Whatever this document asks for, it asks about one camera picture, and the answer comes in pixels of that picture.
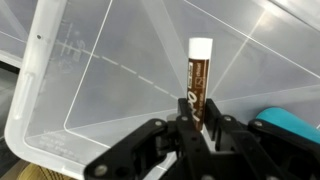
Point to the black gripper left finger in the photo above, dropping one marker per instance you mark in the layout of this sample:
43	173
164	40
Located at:
133	146

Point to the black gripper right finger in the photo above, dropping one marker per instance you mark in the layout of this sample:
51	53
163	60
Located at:
266	156

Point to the brown marker with white cap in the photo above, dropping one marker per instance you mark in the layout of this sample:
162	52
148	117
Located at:
199	83

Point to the blue plastic cup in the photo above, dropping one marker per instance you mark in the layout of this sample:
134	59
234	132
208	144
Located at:
290	121

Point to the large clear plastic storage bin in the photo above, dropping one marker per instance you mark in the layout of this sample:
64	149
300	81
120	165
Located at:
116	83

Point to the small clear plastic storage bin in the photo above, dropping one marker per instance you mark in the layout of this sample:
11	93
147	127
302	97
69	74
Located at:
10	20

